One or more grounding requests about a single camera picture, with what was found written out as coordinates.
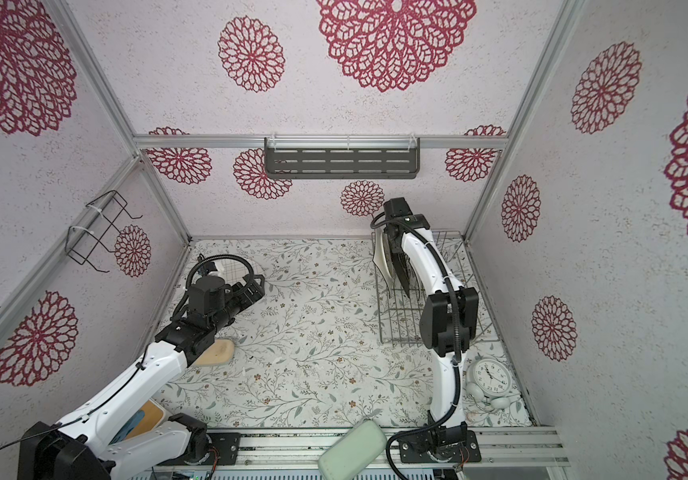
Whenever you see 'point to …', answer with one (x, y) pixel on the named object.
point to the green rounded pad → (354, 451)
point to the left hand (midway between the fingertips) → (254, 289)
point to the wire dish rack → (399, 317)
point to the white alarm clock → (489, 379)
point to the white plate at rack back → (382, 257)
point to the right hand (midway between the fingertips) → (416, 236)
